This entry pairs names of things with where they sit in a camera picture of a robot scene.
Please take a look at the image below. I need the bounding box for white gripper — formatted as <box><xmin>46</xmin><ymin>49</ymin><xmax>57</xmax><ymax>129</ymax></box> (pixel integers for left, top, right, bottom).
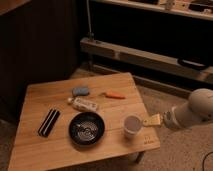
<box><xmin>142</xmin><ymin>108</ymin><xmax>176</xmax><ymax>129</ymax></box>

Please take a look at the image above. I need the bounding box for white ceramic cup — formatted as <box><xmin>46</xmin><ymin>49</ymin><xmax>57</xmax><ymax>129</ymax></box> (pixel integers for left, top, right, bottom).
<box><xmin>124</xmin><ymin>116</ymin><xmax>142</xmax><ymax>139</ymax></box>

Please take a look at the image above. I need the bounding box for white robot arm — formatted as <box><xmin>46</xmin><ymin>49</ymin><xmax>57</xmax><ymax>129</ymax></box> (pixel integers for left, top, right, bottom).
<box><xmin>142</xmin><ymin>88</ymin><xmax>213</xmax><ymax>130</ymax></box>

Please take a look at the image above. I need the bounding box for black ceramic bowl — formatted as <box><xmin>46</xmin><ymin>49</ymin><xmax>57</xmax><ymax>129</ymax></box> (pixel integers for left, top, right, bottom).
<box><xmin>69</xmin><ymin>112</ymin><xmax>105</xmax><ymax>146</ymax></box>

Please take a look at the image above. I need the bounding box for orange carrot toy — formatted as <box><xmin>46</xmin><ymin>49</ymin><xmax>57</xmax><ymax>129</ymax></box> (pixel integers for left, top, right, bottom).
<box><xmin>104</xmin><ymin>92</ymin><xmax>126</xmax><ymax>99</ymax></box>

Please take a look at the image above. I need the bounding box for white plastic bottle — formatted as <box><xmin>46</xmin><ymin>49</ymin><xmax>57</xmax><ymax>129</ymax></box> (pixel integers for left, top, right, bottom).
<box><xmin>67</xmin><ymin>97</ymin><xmax>98</xmax><ymax>112</ymax></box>

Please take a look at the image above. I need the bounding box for blue sponge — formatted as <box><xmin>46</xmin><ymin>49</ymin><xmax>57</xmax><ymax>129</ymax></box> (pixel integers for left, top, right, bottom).
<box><xmin>72</xmin><ymin>87</ymin><xmax>89</xmax><ymax>97</ymax></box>

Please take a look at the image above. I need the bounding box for wooden table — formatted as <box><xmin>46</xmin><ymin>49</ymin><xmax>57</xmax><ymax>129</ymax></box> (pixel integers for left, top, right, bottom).
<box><xmin>8</xmin><ymin>73</ymin><xmax>160</xmax><ymax>171</ymax></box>

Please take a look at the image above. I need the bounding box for low wooden shelf beam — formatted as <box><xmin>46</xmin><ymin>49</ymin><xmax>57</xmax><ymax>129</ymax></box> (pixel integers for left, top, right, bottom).
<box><xmin>80</xmin><ymin>37</ymin><xmax>213</xmax><ymax>84</ymax></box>

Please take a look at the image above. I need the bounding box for black striped rectangular case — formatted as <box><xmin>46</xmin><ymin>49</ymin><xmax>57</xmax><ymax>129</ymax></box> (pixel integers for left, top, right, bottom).
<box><xmin>38</xmin><ymin>109</ymin><xmax>60</xmax><ymax>137</ymax></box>

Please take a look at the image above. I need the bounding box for metal pole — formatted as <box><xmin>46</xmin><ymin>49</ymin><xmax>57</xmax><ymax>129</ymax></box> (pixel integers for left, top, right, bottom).
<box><xmin>86</xmin><ymin>0</ymin><xmax>94</xmax><ymax>41</ymax></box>

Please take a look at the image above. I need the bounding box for upper wooden shelf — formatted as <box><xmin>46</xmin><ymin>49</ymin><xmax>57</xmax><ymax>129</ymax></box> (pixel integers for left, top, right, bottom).
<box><xmin>93</xmin><ymin>0</ymin><xmax>213</xmax><ymax>21</ymax></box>

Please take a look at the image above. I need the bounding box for black handle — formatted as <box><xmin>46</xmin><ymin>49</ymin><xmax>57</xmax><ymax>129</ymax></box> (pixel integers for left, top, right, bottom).
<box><xmin>177</xmin><ymin>59</ymin><xmax>209</xmax><ymax>71</ymax></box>

